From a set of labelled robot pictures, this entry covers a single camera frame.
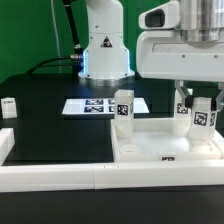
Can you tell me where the white square tabletop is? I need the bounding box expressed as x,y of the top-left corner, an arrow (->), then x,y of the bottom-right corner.
111,118 -> 224,162

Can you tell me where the white sheet with tags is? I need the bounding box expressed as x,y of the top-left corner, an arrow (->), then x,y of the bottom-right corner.
62,98 -> 149,115

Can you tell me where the white left barrier wall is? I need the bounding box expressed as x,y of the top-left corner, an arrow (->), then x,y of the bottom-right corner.
0,128 -> 15,166

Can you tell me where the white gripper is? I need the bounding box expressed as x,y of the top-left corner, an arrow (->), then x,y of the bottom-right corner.
136,30 -> 224,112

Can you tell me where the grey thin cable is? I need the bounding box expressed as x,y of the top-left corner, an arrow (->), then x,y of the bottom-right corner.
50,0 -> 63,75

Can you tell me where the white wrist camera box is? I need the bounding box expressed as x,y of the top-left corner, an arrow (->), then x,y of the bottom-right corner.
138,0 -> 180,30

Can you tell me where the white front barrier wall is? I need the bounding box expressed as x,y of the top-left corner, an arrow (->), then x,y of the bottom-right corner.
0,160 -> 224,192

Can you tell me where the black cable hose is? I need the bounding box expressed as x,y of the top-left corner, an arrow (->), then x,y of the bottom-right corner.
25,0 -> 84,75

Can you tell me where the white barrier wall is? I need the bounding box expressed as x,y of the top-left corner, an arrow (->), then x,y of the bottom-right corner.
0,160 -> 224,192
0,128 -> 15,166

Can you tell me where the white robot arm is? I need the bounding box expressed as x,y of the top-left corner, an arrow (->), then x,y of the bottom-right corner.
80,0 -> 224,111

